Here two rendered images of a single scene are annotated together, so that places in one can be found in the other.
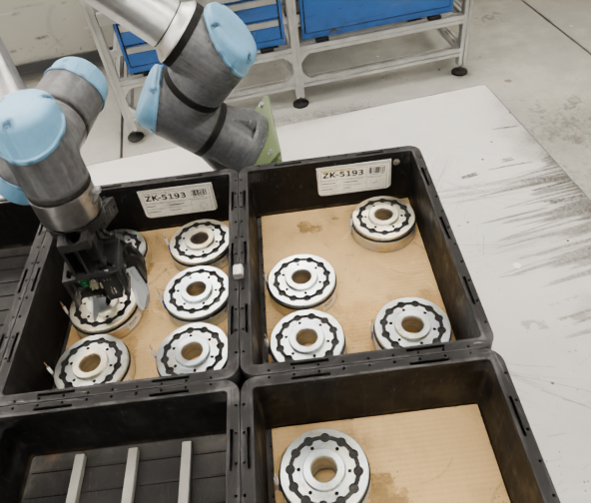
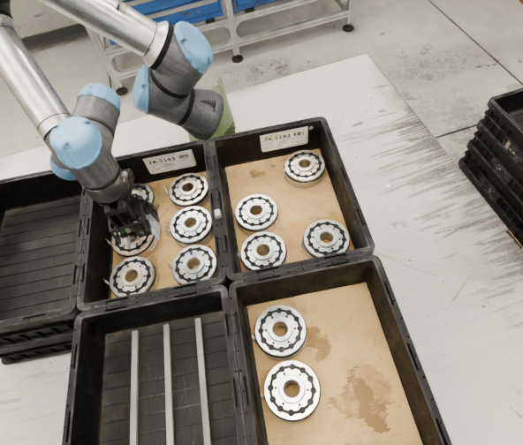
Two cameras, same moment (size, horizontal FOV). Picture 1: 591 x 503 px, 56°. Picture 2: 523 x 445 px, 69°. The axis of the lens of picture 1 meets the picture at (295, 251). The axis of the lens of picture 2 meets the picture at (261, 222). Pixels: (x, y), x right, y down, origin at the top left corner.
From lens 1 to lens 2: 12 cm
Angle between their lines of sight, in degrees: 11
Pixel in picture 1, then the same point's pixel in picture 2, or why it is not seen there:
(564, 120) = (420, 63)
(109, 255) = (135, 212)
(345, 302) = (284, 223)
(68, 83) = (96, 106)
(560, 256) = (415, 178)
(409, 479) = (329, 328)
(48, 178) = (95, 174)
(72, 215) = (111, 192)
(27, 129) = (79, 147)
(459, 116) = (350, 79)
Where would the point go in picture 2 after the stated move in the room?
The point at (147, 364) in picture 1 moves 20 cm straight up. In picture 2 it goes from (165, 272) to (132, 227)
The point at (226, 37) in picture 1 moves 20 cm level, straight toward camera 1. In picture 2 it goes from (192, 49) to (208, 102)
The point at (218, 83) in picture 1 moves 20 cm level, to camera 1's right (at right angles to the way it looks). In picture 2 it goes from (188, 79) to (266, 63)
